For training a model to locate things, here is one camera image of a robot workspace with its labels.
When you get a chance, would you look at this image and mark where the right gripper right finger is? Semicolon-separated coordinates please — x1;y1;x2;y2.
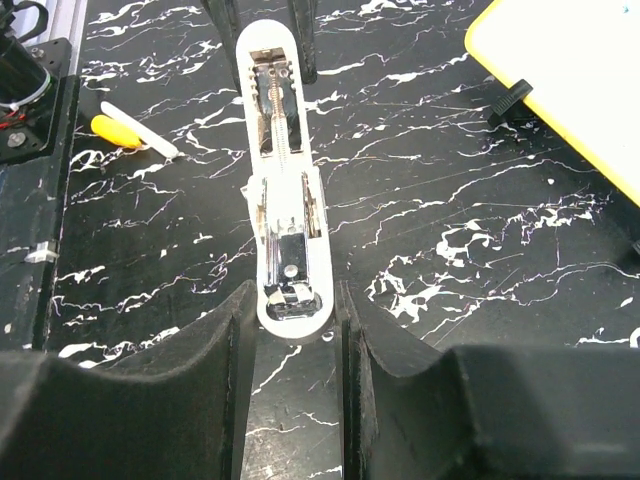
337;282;639;479

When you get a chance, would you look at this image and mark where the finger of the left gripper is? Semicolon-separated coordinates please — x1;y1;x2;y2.
287;0;318;84
200;0;241;55

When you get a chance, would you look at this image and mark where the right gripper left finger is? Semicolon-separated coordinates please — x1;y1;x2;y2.
1;281;257;479

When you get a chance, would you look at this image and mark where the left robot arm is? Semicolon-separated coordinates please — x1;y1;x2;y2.
1;1;317;110

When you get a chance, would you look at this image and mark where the white marker pen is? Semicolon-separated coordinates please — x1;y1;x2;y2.
100;101;182;160

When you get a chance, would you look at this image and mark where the orange framed whiteboard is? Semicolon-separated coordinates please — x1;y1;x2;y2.
464;1;639;202

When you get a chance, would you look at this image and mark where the black front mounting rail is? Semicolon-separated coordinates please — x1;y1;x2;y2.
0;37;81;351

